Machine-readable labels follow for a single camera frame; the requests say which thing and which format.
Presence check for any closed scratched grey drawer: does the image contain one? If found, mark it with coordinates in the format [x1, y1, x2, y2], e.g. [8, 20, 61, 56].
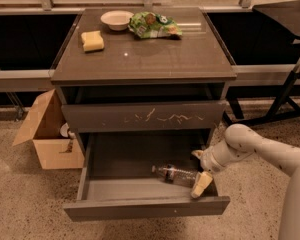
[62, 101, 226, 133]

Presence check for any white bowl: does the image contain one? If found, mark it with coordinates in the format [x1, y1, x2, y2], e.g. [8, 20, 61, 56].
[101, 10, 133, 31]

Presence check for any open grey lower drawer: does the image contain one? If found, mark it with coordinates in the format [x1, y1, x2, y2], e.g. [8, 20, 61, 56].
[64, 130, 230, 221]

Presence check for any cardboard box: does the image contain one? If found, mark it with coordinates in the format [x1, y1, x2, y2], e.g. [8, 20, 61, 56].
[13, 90, 84, 169]

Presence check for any green chip bag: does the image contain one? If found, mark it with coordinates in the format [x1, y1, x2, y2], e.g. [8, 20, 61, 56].
[128, 11, 182, 39]

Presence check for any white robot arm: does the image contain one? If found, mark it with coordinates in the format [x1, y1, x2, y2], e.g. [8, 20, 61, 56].
[191, 124, 300, 240]

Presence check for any grey drawer cabinet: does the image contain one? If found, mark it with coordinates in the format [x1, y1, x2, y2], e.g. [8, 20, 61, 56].
[52, 7, 236, 147]

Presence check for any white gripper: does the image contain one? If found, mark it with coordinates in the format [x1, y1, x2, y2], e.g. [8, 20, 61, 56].
[191, 141, 233, 199]

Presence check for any clear plastic water bottle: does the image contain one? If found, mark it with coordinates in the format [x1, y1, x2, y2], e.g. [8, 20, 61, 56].
[152, 164, 197, 188]

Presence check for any white cup in box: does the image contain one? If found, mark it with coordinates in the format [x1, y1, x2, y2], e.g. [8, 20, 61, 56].
[60, 123, 76, 139]

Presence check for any yellow sponge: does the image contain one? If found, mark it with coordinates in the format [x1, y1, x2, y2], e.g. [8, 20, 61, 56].
[81, 31, 104, 52]

